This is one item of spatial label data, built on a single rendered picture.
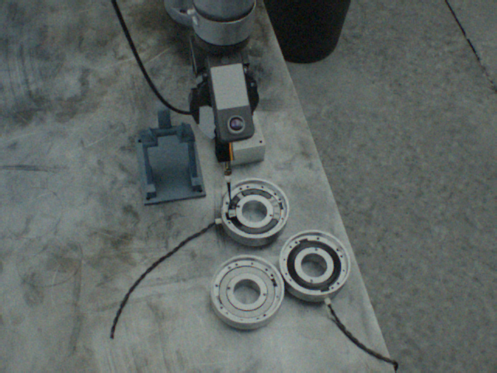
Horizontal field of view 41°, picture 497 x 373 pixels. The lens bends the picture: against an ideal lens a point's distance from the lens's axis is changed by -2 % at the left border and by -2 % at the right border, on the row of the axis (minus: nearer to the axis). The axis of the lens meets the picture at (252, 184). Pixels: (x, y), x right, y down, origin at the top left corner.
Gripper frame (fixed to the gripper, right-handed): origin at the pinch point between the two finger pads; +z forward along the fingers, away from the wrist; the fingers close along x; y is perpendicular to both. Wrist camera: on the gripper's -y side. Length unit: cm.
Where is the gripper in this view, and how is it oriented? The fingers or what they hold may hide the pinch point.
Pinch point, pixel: (223, 134)
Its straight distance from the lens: 100.3
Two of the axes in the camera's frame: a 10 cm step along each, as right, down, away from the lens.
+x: -9.8, 1.4, -1.5
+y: -2.0, -8.4, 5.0
